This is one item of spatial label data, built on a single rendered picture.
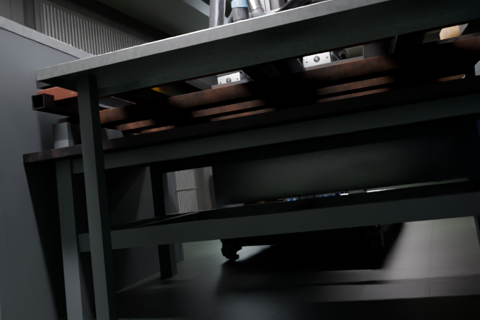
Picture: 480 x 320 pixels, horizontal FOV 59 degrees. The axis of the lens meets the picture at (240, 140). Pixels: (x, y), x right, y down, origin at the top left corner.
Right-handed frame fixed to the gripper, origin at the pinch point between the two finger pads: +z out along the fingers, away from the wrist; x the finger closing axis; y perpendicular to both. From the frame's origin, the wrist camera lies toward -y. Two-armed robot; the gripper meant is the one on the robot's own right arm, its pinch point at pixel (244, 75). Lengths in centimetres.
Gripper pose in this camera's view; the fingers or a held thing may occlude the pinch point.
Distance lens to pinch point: 197.3
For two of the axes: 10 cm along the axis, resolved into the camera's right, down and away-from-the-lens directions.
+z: 1.3, 9.9, -1.1
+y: 9.5, -1.5, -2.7
